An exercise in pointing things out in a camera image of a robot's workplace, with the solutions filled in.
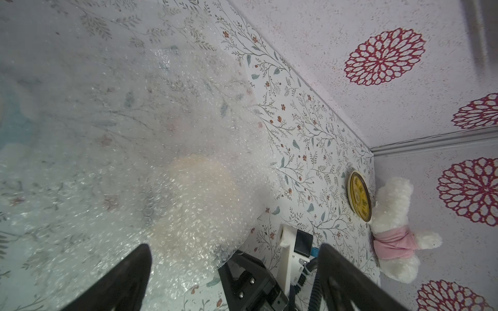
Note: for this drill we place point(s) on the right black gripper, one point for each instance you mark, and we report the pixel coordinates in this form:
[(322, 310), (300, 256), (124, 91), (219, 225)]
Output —
[(249, 285)]

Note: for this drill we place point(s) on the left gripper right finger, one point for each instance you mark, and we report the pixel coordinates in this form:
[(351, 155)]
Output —
[(344, 287)]

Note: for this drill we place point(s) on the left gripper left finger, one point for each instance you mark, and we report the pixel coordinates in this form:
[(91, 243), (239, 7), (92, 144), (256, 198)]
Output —
[(122, 288)]

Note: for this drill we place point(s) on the bubble-wrapped plate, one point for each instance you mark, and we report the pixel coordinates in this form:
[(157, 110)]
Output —
[(359, 196), (204, 214)]

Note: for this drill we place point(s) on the clear bubble wrap sheet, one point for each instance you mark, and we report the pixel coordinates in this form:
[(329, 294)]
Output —
[(96, 97)]

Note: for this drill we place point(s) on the white plush poodle pink shirt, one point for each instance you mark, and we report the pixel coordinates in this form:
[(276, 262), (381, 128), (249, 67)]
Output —
[(394, 243)]

